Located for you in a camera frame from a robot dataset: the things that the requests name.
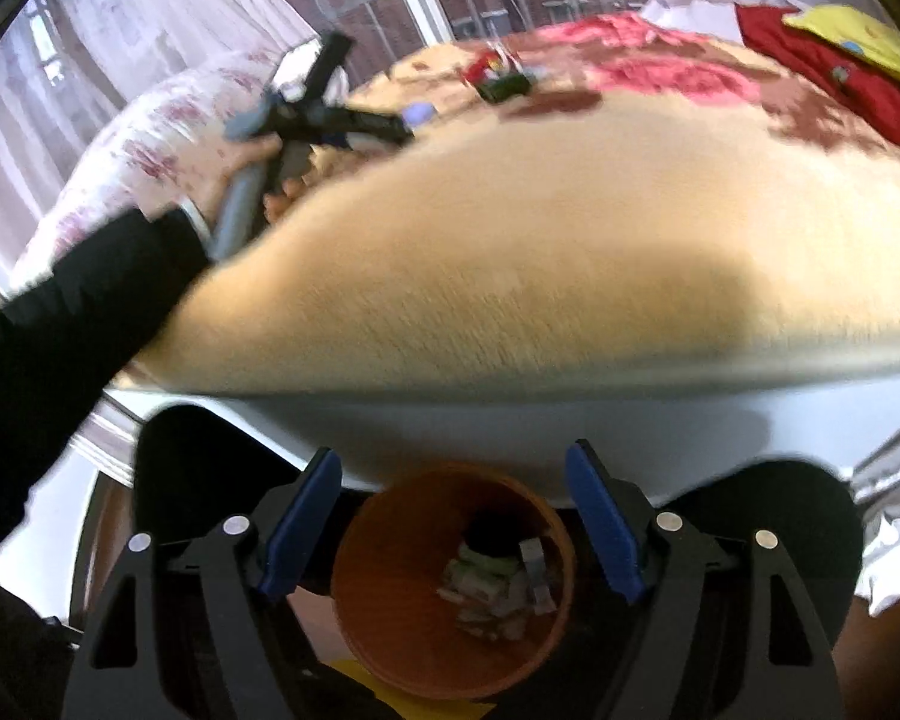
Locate yellow floral plush blanket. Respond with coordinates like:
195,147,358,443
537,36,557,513
137,15,900,397

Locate left white curtain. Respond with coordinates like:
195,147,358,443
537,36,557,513
0,0,313,288

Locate folded pink floral quilt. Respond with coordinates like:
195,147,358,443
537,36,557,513
0,46,304,301

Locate small lavender box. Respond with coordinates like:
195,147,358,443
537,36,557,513
401,101,437,128

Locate orange trash bin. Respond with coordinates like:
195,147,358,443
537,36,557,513
331,466,575,700

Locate dark green small item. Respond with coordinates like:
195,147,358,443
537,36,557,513
476,71,533,106

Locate person's left hand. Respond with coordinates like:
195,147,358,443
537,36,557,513
178,135,307,244

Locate red white wrapper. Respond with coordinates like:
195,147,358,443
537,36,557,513
460,46,520,88

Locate yellow pillow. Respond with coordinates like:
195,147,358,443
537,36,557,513
782,5,900,81

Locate black sleeved left forearm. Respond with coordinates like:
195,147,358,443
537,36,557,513
0,210,209,544

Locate red cloth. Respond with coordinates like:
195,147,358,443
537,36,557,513
736,5,900,146

